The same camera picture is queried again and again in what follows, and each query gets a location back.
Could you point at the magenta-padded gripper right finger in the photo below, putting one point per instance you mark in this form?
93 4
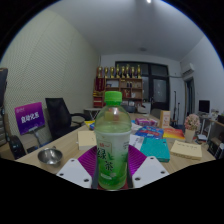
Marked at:
141 170

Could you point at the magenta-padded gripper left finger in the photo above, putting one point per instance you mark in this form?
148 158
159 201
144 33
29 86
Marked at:
85 163

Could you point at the green tea drink bottle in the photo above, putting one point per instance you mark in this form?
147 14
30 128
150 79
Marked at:
113 133

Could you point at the cream book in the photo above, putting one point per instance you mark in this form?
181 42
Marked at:
86 139

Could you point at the teal book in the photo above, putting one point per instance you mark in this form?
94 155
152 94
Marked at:
155 149

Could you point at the white paper booklet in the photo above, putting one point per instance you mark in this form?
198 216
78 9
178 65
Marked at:
136 140

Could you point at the small metal cup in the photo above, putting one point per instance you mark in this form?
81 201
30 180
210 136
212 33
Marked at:
50 156

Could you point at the blue book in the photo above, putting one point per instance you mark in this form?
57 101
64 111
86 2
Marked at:
150 131

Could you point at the orange book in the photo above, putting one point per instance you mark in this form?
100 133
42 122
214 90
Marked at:
174 134

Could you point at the pink flat box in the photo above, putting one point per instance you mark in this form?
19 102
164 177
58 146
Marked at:
146 121

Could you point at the pale yellow book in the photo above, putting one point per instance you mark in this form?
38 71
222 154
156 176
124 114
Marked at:
186 150

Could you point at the small white side table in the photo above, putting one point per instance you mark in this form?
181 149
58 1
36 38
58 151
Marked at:
92 109

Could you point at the black office chair with armrests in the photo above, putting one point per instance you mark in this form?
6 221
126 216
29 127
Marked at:
57 115

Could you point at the upright orange and white box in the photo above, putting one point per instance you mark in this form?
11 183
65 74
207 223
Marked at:
165 119

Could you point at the grey armchair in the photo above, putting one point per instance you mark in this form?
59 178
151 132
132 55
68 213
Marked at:
155 113

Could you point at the pink flowers in white pot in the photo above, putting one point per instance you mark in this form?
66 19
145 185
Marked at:
191 121

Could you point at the black chair back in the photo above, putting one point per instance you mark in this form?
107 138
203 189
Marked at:
16 146

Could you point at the black microphone stand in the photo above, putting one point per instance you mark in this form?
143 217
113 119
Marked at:
174 106

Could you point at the purple sign board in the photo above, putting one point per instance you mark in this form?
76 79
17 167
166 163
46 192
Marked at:
29 117

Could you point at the wooden shelf unit with trophies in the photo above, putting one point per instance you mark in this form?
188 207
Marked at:
128 90

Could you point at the dark glass door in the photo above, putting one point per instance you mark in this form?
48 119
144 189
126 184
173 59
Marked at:
159 90

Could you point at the grey striped cushion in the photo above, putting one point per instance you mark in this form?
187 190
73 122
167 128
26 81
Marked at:
2 130

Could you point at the black computer monitor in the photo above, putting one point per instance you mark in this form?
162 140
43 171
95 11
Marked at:
204 106

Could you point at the wooden desk with white legs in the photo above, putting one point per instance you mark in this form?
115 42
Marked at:
220 123

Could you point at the dark grey suitcase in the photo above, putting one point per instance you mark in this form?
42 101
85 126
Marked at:
2 86

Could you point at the ceiling tube light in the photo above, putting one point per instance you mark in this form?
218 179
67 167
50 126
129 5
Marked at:
148 1

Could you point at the white wall air conditioner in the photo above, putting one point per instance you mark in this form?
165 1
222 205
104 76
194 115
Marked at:
187 69

